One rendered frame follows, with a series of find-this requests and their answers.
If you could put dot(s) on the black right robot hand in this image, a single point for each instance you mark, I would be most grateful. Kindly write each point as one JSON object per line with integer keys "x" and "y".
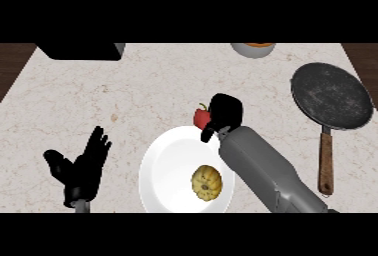
{"x": 226, "y": 111}

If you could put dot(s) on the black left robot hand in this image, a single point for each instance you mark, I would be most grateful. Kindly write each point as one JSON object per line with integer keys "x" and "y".
{"x": 83, "y": 166}

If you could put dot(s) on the red bell pepper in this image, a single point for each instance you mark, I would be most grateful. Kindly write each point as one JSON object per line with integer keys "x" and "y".
{"x": 201, "y": 118}

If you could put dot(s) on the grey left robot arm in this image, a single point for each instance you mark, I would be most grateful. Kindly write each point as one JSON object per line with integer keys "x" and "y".
{"x": 82, "y": 206}

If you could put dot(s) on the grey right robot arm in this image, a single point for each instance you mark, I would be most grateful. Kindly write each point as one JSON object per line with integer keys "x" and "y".
{"x": 266, "y": 173}

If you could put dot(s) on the white round plate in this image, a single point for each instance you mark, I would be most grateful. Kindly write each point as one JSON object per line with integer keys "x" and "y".
{"x": 172, "y": 170}

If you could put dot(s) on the grey bowl with orange content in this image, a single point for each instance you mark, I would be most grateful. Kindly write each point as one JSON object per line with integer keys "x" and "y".
{"x": 253, "y": 50}

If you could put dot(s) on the yellow squash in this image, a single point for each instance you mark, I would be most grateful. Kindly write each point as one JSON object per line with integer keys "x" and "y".
{"x": 207, "y": 183}

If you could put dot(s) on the black box appliance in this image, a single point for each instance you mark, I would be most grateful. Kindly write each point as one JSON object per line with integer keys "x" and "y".
{"x": 83, "y": 51}

